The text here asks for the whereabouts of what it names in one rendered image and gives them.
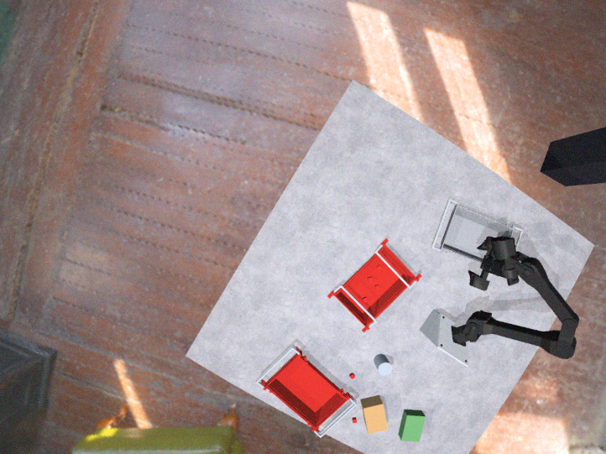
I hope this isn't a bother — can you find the green flat block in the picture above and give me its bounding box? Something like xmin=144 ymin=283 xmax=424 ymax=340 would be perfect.
xmin=398 ymin=410 xmax=426 ymax=442

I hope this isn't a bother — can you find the tan box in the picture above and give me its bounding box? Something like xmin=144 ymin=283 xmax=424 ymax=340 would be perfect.
xmin=360 ymin=395 xmax=388 ymax=434

